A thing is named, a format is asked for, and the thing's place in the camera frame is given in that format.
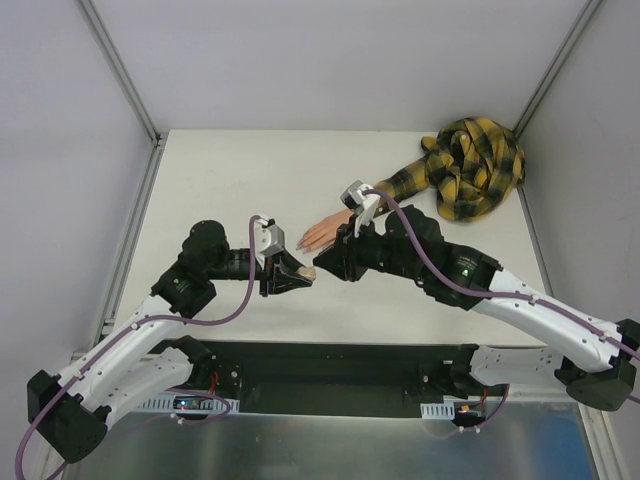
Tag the right aluminium frame post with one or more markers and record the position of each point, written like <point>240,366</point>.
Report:
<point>586,16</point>

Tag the mannequin hand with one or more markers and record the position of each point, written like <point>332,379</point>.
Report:
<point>323,233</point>

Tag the aluminium frame post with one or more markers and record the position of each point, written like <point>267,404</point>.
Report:
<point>98,29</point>
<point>586,16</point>

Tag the yellow plaid shirt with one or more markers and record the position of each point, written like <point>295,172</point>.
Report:
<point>473,163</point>

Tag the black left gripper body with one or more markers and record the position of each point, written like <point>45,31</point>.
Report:
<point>270,278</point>

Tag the nail polish bottle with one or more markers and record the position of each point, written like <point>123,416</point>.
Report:
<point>307,272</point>

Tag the white cable duct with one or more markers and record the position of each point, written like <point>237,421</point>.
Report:
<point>449,410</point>
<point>168,403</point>

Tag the left white cable duct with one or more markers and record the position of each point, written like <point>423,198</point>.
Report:
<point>168,403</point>

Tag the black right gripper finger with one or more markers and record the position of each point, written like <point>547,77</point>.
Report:
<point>336,265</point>
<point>340,247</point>

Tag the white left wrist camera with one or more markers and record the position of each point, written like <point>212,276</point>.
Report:
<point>269,239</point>

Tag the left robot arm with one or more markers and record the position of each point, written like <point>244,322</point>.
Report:
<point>74,409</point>

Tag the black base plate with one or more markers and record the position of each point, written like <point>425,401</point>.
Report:
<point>359,380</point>

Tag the left aluminium frame post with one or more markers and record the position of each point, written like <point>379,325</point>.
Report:
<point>98,29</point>

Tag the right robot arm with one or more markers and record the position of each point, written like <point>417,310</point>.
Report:
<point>589,359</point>

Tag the right white cable duct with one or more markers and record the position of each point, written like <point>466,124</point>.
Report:
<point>449,410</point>

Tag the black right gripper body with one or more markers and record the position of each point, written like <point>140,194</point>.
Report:
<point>347,256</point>

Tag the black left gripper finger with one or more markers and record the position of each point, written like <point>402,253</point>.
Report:
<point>286,264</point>
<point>293,283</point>

